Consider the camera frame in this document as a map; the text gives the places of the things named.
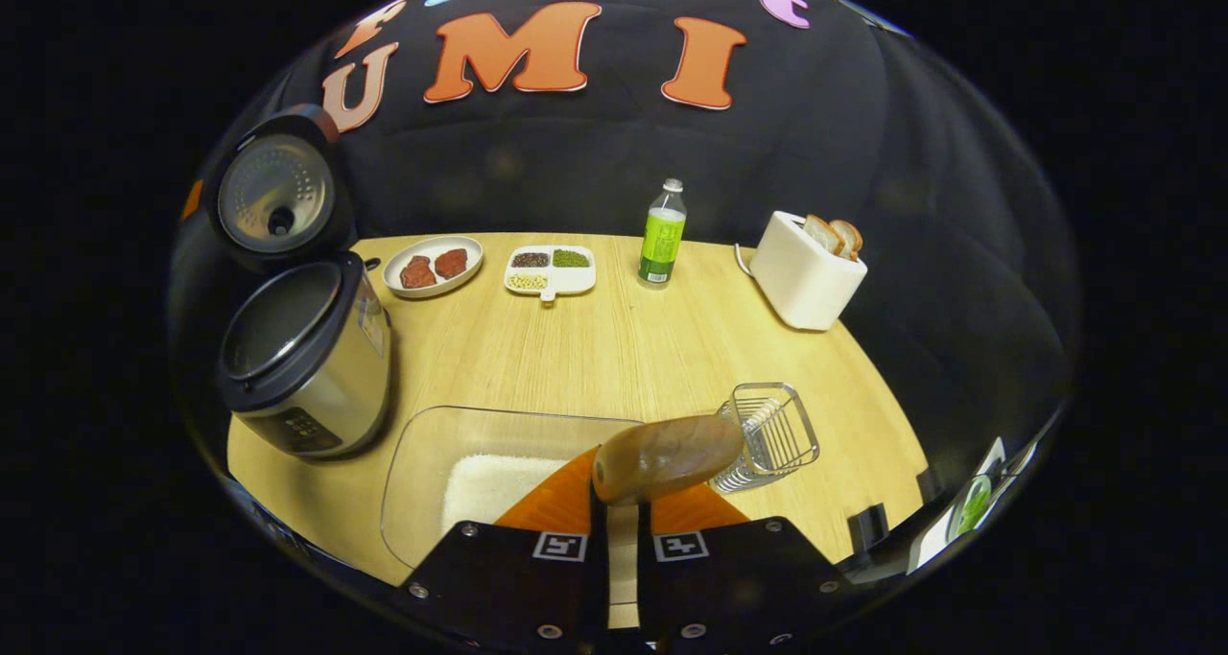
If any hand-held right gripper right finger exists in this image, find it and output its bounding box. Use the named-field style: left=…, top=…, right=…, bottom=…
left=637, top=483, right=856, bottom=652

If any black backdrop cloth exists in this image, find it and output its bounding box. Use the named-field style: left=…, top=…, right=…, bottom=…
left=173, top=0, right=1080, bottom=503

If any black and silver rice cooker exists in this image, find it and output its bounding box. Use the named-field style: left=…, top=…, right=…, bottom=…
left=213, top=104, right=394, bottom=461

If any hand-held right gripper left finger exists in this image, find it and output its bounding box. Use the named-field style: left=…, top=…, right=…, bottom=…
left=398, top=446, right=611, bottom=650

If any round white plate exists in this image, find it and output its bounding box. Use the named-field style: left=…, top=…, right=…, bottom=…
left=383, top=235, right=484, bottom=299

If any white divided bean dish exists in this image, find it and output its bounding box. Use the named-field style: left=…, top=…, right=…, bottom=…
left=504, top=244, right=597, bottom=303

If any wooden spoon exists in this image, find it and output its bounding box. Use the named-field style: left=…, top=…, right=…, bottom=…
left=592, top=415, right=746, bottom=629

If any clear glass dish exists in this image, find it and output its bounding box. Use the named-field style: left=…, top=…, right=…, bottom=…
left=380, top=405, right=646, bottom=572

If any green label plastic bottle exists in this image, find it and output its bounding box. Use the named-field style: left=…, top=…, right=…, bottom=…
left=637, top=178, right=688, bottom=288

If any white toaster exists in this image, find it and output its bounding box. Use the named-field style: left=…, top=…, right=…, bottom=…
left=749, top=211, right=869, bottom=332

